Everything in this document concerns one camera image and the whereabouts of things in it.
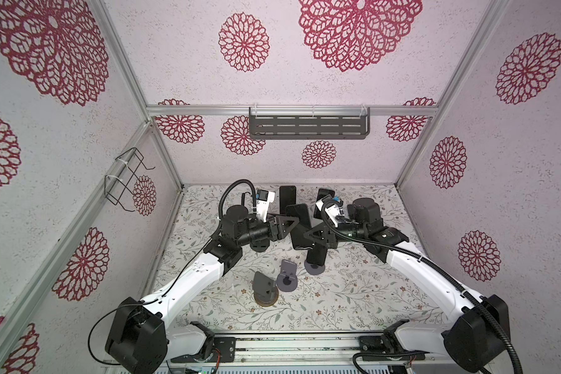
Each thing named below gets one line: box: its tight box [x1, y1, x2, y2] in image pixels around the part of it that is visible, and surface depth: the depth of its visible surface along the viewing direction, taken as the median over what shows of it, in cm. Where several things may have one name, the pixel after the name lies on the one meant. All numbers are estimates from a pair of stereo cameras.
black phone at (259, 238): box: [250, 234, 272, 243], surface depth 65 cm
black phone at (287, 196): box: [278, 185, 297, 215], surface depth 98 cm
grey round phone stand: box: [275, 259, 299, 293], surface depth 88 cm
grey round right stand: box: [303, 259, 326, 276], surface depth 93 cm
